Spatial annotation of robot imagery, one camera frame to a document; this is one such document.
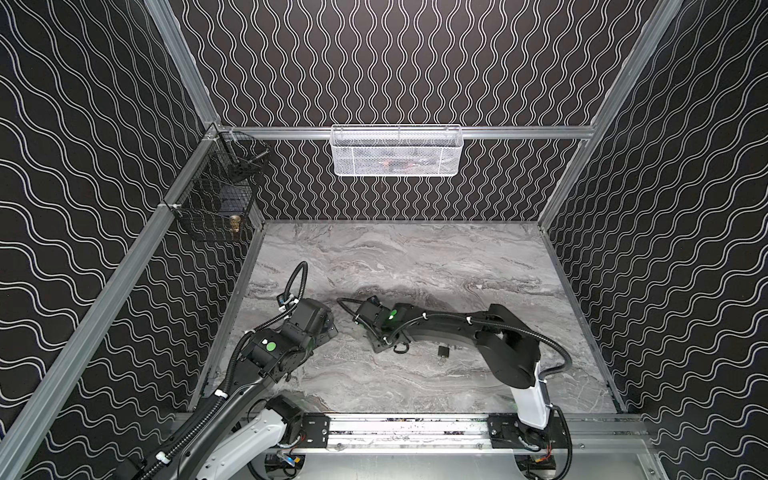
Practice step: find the white mesh basket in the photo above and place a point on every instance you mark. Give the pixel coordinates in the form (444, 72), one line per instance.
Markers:
(392, 150)

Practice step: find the black wire basket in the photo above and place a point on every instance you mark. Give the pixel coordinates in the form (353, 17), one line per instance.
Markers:
(225, 182)

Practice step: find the brass object in basket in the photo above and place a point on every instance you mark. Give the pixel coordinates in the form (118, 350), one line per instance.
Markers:
(235, 223)

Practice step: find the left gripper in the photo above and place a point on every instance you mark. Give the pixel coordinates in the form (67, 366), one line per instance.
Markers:
(324, 321)

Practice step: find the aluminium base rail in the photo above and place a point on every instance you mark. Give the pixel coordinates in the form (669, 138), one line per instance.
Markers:
(430, 433)

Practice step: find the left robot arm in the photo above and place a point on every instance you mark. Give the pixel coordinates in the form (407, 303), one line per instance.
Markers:
(261, 359)

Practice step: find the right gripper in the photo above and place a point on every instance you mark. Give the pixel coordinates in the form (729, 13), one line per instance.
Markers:
(377, 339)

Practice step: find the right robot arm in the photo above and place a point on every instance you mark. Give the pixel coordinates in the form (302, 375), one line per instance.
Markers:
(516, 355)

